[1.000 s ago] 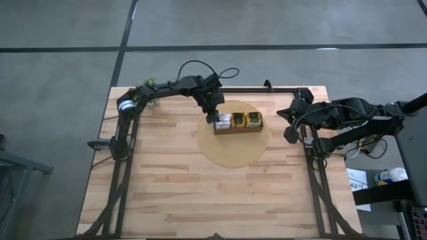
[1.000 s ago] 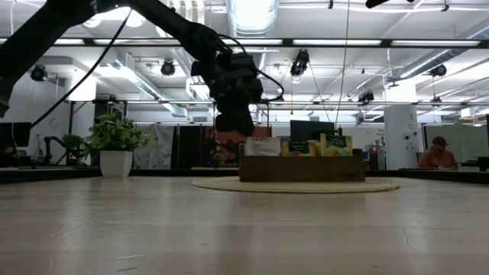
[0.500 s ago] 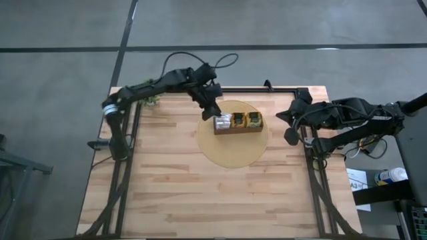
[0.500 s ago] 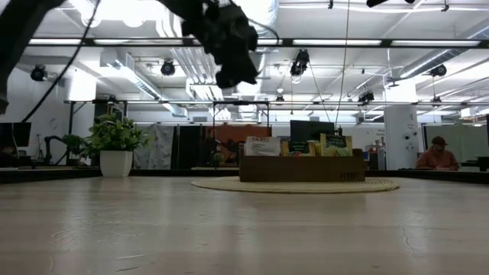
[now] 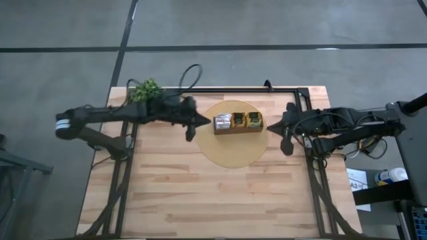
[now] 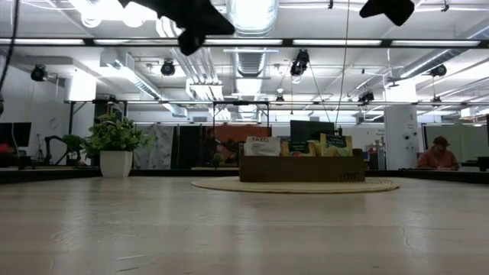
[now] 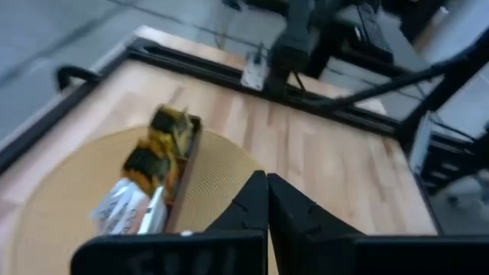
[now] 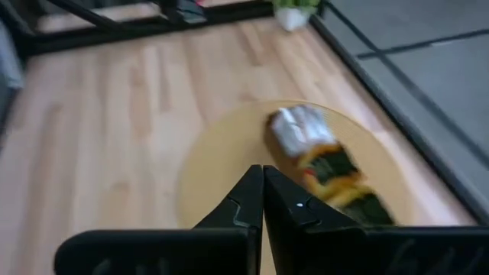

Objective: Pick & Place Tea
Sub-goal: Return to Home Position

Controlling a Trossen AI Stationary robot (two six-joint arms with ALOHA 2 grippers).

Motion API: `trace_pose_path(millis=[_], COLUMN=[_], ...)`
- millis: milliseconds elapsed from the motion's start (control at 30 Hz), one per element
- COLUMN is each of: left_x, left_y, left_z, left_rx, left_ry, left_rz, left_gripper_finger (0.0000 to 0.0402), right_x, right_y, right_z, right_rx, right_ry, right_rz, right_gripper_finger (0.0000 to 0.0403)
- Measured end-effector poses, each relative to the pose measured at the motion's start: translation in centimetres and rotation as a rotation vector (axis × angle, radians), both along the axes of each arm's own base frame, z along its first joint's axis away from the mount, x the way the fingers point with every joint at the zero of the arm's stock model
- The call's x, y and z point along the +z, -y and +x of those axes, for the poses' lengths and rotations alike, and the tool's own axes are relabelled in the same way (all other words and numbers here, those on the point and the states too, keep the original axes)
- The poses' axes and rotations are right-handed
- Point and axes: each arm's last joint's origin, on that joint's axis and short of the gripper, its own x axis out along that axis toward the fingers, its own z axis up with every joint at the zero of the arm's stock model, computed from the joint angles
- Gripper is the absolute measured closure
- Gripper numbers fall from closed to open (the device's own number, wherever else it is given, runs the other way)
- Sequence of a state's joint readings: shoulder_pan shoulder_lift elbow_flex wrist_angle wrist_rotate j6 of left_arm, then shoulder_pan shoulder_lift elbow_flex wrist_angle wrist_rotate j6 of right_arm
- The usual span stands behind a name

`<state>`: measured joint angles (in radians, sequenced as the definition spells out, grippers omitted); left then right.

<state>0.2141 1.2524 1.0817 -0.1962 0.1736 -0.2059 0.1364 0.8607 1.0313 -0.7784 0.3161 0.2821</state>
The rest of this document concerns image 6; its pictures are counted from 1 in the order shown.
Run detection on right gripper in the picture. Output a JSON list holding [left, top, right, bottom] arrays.
[[358, 0, 416, 27]]

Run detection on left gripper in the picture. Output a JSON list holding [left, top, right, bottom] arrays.
[[118, 0, 236, 57]]

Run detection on green tea packet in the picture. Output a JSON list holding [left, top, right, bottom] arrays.
[[319, 132, 354, 158]]

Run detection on yellow tea packet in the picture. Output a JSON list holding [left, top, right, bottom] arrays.
[[308, 140, 325, 157]]

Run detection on wooden tea organizer box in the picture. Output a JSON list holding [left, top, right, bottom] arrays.
[[238, 147, 366, 183]]

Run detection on round woven placemat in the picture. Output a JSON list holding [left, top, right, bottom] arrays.
[[190, 177, 400, 195]]

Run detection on black beam with light strips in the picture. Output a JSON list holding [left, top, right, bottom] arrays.
[[0, 37, 489, 49]]

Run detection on black ceiling spotlight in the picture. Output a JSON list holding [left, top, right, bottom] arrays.
[[289, 48, 311, 77], [358, 90, 376, 105], [160, 59, 176, 77], [30, 64, 49, 83], [429, 63, 448, 78]]

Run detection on orange partition panel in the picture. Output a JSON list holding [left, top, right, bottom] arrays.
[[205, 125, 273, 154]]

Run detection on black computer monitor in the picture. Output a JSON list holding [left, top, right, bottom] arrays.
[[0, 121, 32, 148], [289, 120, 336, 143]]

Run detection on person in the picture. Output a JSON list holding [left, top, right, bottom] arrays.
[[416, 136, 461, 171]]

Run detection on green plant in white pot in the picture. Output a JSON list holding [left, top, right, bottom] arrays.
[[86, 105, 154, 179]]

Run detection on small background potted plant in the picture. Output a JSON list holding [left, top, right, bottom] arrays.
[[60, 134, 88, 166]]

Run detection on silver ceiling air duct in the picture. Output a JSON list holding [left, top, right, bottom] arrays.
[[225, 0, 280, 77]]

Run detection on background black frame stand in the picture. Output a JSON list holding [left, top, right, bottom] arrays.
[[211, 99, 271, 157]]

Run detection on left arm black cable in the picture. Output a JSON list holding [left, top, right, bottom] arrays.
[[0, 0, 21, 92]]

